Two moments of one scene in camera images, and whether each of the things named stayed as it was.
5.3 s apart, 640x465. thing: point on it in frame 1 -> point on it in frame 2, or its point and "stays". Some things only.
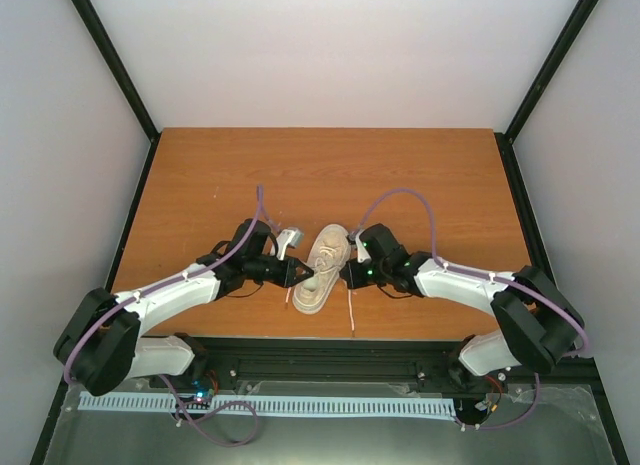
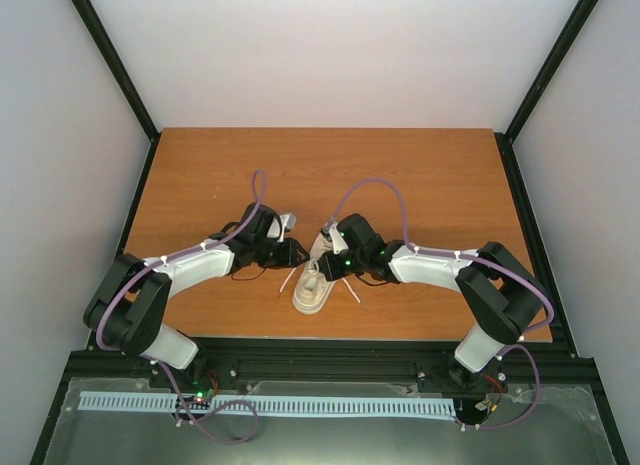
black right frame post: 575,22 stays
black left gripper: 288,279 -> 290,256
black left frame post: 104,44 stays
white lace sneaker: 329,252 stays
